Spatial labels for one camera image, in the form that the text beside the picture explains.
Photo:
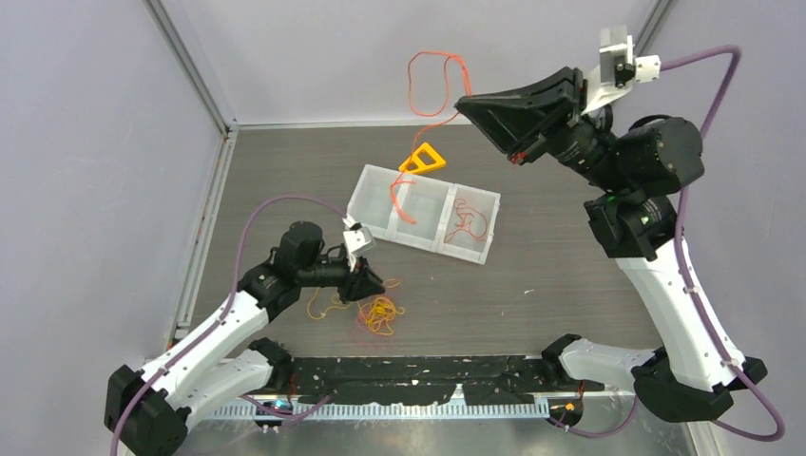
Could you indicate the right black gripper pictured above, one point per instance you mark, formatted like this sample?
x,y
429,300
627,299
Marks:
x,y
510,117

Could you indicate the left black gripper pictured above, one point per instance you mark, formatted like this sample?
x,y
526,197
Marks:
x,y
363,282

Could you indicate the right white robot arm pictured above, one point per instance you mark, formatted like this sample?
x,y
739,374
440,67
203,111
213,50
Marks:
x,y
691,376

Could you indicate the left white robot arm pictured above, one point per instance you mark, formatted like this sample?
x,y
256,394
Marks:
x,y
152,409

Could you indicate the yellow triangular plastic piece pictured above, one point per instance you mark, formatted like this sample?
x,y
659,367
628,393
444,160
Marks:
x,y
423,159

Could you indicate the white three-compartment tray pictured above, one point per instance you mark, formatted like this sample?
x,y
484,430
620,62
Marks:
x,y
441,217

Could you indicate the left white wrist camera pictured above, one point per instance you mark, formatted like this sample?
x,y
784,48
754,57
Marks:
x,y
358,238

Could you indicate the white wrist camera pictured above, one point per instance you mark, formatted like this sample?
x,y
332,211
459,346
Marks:
x,y
619,69
358,238

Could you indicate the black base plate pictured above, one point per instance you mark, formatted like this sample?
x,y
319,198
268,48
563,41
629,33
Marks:
x,y
419,380

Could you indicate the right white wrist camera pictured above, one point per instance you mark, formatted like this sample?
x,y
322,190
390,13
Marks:
x,y
619,69

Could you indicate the white slotted cable duct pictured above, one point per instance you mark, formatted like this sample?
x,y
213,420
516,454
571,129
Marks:
x,y
452,410

